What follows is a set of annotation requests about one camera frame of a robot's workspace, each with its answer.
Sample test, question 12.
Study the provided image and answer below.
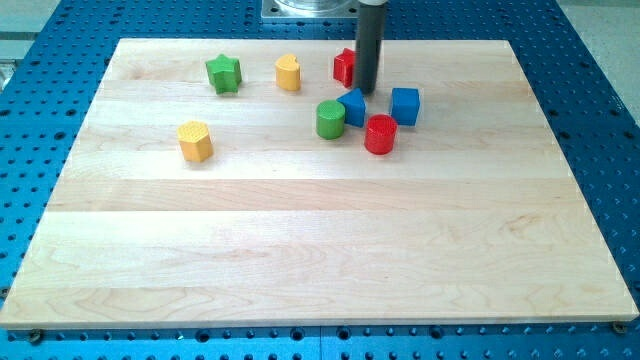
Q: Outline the red star block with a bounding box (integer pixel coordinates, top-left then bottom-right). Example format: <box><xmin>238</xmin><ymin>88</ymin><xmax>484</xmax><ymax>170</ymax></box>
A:
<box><xmin>333</xmin><ymin>48</ymin><xmax>355</xmax><ymax>88</ymax></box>

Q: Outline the green star block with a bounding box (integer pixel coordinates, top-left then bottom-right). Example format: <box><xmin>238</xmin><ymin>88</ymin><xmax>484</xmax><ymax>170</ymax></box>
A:
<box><xmin>205</xmin><ymin>54</ymin><xmax>242</xmax><ymax>94</ymax></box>

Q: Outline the green cylinder block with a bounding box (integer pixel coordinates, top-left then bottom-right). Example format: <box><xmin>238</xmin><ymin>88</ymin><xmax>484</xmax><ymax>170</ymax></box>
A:
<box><xmin>316</xmin><ymin>100</ymin><xmax>346</xmax><ymax>140</ymax></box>

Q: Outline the red cylinder block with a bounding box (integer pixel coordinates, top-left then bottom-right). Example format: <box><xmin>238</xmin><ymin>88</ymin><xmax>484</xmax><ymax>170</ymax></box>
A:
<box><xmin>364</xmin><ymin>114</ymin><xmax>398</xmax><ymax>155</ymax></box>

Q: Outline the blue triangle block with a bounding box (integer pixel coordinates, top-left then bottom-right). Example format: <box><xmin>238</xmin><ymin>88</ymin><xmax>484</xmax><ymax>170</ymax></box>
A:
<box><xmin>337</xmin><ymin>88</ymin><xmax>366</xmax><ymax>128</ymax></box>

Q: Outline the light wooden board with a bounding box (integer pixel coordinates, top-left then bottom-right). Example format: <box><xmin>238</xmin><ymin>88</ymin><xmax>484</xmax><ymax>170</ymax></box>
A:
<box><xmin>1</xmin><ymin>39</ymin><xmax>638</xmax><ymax>330</ymax></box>

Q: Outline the blue cube block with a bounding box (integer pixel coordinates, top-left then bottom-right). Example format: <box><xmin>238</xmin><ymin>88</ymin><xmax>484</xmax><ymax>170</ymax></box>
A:
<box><xmin>389</xmin><ymin>88</ymin><xmax>421</xmax><ymax>126</ymax></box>

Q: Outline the yellow heart block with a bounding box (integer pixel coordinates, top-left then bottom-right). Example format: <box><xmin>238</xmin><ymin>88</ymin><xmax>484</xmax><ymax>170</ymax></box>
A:
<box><xmin>275</xmin><ymin>54</ymin><xmax>301</xmax><ymax>91</ymax></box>

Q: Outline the yellow hexagon block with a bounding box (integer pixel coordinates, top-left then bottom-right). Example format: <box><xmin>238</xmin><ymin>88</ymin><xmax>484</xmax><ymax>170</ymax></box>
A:
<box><xmin>177</xmin><ymin>121</ymin><xmax>214</xmax><ymax>162</ymax></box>

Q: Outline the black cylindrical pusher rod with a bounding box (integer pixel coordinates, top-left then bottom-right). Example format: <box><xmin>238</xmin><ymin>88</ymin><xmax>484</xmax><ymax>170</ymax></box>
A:
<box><xmin>353</xmin><ymin>0</ymin><xmax>387</xmax><ymax>95</ymax></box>

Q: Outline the left board clamp screw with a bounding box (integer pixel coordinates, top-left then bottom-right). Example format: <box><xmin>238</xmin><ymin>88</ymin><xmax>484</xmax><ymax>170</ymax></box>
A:
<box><xmin>26</xmin><ymin>329</ymin><xmax>44</xmax><ymax>345</ymax></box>

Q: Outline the board clamp screw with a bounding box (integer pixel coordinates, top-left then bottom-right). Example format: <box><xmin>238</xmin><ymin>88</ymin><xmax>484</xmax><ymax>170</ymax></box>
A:
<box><xmin>611</xmin><ymin>322</ymin><xmax>627</xmax><ymax>335</ymax></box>
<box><xmin>26</xmin><ymin>329</ymin><xmax>44</xmax><ymax>345</ymax></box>

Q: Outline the right board clamp screw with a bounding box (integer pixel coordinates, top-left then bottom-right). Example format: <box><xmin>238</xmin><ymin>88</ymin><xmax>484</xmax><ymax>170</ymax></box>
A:
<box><xmin>611</xmin><ymin>322</ymin><xmax>627</xmax><ymax>335</ymax></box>

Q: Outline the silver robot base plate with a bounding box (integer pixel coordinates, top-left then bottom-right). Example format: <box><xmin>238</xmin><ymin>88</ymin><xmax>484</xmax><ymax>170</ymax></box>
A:
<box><xmin>261</xmin><ymin>0</ymin><xmax>358</xmax><ymax>20</ymax></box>

